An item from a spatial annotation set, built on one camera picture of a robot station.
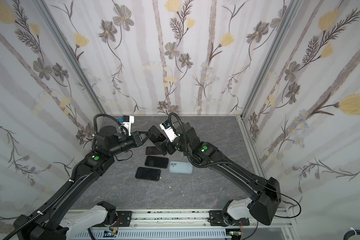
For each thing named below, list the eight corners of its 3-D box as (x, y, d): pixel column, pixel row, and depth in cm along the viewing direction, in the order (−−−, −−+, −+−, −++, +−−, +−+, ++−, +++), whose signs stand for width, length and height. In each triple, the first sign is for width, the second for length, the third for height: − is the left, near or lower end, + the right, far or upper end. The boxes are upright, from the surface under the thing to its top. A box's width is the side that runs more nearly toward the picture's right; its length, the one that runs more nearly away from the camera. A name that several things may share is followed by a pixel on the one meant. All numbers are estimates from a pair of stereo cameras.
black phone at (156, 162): (144, 166, 95) (143, 164, 93) (147, 157, 99) (146, 155, 97) (167, 168, 94) (167, 167, 92) (169, 159, 98) (169, 158, 96)
